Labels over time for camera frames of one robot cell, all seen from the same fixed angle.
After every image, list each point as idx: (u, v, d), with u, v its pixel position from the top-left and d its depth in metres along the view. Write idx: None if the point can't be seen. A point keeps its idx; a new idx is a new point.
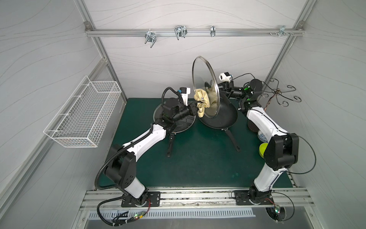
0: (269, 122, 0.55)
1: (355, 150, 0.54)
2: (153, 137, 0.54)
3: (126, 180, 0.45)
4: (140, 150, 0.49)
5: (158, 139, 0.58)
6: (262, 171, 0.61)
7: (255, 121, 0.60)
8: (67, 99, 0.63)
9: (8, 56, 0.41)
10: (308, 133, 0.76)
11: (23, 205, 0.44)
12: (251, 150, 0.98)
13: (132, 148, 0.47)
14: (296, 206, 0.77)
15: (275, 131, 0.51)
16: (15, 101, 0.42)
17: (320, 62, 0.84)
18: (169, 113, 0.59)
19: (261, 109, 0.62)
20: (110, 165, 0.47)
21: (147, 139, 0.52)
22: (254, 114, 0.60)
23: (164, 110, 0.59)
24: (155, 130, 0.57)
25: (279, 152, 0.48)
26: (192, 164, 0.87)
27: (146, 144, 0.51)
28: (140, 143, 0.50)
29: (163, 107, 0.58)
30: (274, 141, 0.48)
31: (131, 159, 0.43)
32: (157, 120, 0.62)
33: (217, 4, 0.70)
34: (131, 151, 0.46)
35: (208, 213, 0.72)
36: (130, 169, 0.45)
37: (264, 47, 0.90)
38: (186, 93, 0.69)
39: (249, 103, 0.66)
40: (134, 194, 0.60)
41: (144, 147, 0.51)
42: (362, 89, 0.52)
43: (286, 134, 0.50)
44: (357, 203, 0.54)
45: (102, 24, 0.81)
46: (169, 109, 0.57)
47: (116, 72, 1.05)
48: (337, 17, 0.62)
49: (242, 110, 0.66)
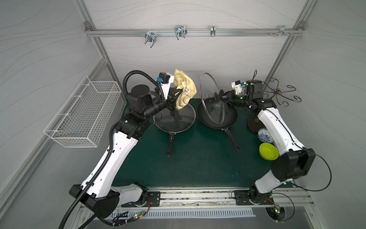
0: (286, 132, 0.48)
1: (355, 150, 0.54)
2: (118, 156, 0.41)
3: (106, 210, 0.41)
4: (105, 183, 0.40)
5: (128, 149, 0.44)
6: (265, 176, 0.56)
7: (266, 125, 0.53)
8: (67, 99, 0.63)
9: (8, 56, 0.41)
10: (309, 133, 0.76)
11: (23, 205, 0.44)
12: (251, 150, 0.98)
13: (92, 188, 0.37)
14: (296, 206, 0.77)
15: (291, 145, 0.45)
16: (15, 101, 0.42)
17: (320, 62, 0.83)
18: (136, 105, 0.42)
19: (277, 113, 0.53)
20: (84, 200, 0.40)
21: (109, 164, 0.39)
22: (267, 117, 0.52)
23: (132, 102, 0.41)
24: (116, 145, 0.41)
25: (287, 171, 0.43)
26: (192, 165, 0.87)
27: (110, 170, 0.40)
28: (100, 177, 0.38)
29: (130, 98, 0.40)
30: (289, 158, 0.43)
31: (93, 205, 0.36)
32: (120, 122, 0.44)
33: (217, 3, 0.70)
34: (91, 192, 0.37)
35: (208, 213, 0.72)
36: (102, 205, 0.39)
37: (265, 46, 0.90)
38: (167, 83, 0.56)
39: (263, 101, 0.56)
40: (131, 196, 0.59)
41: (109, 175, 0.40)
42: (362, 89, 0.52)
43: (301, 150, 0.45)
44: (357, 203, 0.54)
45: (102, 24, 0.81)
46: (135, 101, 0.41)
47: (116, 72, 1.05)
48: (336, 17, 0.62)
49: (254, 108, 0.56)
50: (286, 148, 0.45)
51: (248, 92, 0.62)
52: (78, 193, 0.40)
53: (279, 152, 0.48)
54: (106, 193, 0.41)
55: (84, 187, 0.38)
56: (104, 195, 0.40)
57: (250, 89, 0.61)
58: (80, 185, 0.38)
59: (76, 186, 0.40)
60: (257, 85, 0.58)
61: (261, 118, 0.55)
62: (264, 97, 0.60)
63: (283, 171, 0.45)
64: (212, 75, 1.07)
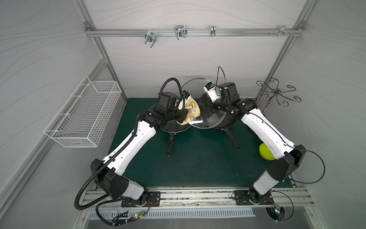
0: (275, 134, 0.47)
1: (355, 150, 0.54)
2: (138, 140, 0.46)
3: (117, 191, 0.44)
4: (124, 162, 0.44)
5: (148, 138, 0.50)
6: (261, 178, 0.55)
7: (254, 129, 0.50)
8: (67, 99, 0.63)
9: (8, 56, 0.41)
10: (309, 133, 0.76)
11: (23, 204, 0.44)
12: (251, 150, 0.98)
13: (113, 163, 0.41)
14: (296, 206, 0.77)
15: (284, 147, 0.45)
16: (15, 101, 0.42)
17: (320, 62, 0.84)
18: (165, 103, 0.53)
19: (259, 115, 0.51)
20: (97, 179, 0.44)
21: (131, 145, 0.45)
22: (253, 121, 0.50)
23: (162, 100, 0.53)
24: (140, 131, 0.47)
25: (285, 172, 0.43)
26: (192, 165, 0.87)
27: (130, 150, 0.45)
28: (121, 155, 0.43)
29: (163, 96, 0.52)
30: (288, 162, 0.42)
31: (113, 177, 0.39)
32: (145, 113, 0.51)
33: (216, 4, 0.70)
34: (111, 167, 0.40)
35: (208, 213, 0.72)
36: (116, 183, 0.41)
37: (265, 46, 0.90)
38: (188, 98, 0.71)
39: (243, 104, 0.53)
40: (132, 196, 0.59)
41: (128, 155, 0.45)
42: (362, 89, 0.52)
43: (294, 150, 0.44)
44: (357, 202, 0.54)
45: (102, 24, 0.81)
46: (167, 99, 0.53)
47: (116, 72, 1.05)
48: (337, 17, 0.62)
49: (237, 112, 0.52)
50: (280, 152, 0.44)
51: (224, 97, 0.58)
52: (99, 166, 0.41)
53: (274, 157, 0.47)
54: (121, 172, 0.43)
55: (106, 161, 0.42)
56: (119, 174, 0.43)
57: (225, 94, 0.57)
58: (102, 160, 0.42)
59: (98, 161, 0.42)
60: (230, 88, 0.54)
61: (246, 121, 0.52)
62: (240, 99, 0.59)
63: (282, 171, 0.44)
64: (212, 75, 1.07)
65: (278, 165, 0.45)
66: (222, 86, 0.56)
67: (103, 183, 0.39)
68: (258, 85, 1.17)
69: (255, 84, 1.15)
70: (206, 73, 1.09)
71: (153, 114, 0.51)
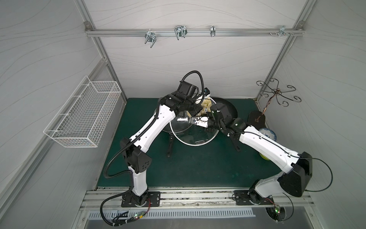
0: (276, 147, 0.47)
1: (355, 150, 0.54)
2: (161, 122, 0.50)
3: (142, 165, 0.50)
4: (148, 141, 0.49)
5: (168, 121, 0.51)
6: (265, 184, 0.59)
7: (254, 147, 0.50)
8: (67, 99, 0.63)
9: (8, 56, 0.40)
10: (309, 133, 0.76)
11: (23, 205, 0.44)
12: (251, 150, 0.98)
13: (138, 141, 0.46)
14: (296, 206, 0.77)
15: (290, 160, 0.44)
16: (15, 101, 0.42)
17: (320, 62, 0.84)
18: (185, 90, 0.57)
19: (255, 130, 0.52)
20: (126, 154, 0.51)
21: (154, 127, 0.49)
22: (250, 139, 0.50)
23: (183, 88, 0.57)
24: (161, 114, 0.51)
25: (302, 186, 0.40)
26: (192, 165, 0.87)
27: (154, 131, 0.49)
28: (146, 135, 0.47)
29: (184, 84, 0.56)
30: (298, 175, 0.40)
31: (139, 153, 0.44)
32: (165, 98, 0.54)
33: (216, 4, 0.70)
34: (137, 145, 0.46)
35: (208, 213, 0.72)
36: (142, 159, 0.47)
37: (265, 46, 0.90)
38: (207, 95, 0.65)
39: (236, 124, 0.55)
40: (138, 189, 0.61)
41: (152, 135, 0.50)
42: (362, 89, 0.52)
43: (299, 161, 0.43)
44: (357, 202, 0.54)
45: (102, 24, 0.81)
46: (188, 87, 0.56)
47: (116, 72, 1.05)
48: (337, 17, 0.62)
49: (232, 135, 0.53)
50: (287, 165, 0.43)
51: (218, 120, 0.58)
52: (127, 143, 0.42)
53: (282, 171, 0.45)
54: (146, 150, 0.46)
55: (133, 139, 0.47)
56: (144, 151, 0.49)
57: (218, 116, 0.57)
58: (130, 138, 0.47)
59: (125, 139, 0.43)
60: (223, 110, 0.54)
61: (244, 141, 0.52)
62: (234, 119, 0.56)
63: (297, 186, 0.42)
64: (212, 75, 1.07)
65: (291, 180, 0.42)
66: (213, 108, 0.57)
67: (131, 158, 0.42)
68: (258, 85, 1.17)
69: (255, 84, 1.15)
70: (206, 73, 1.09)
71: (172, 98, 0.54)
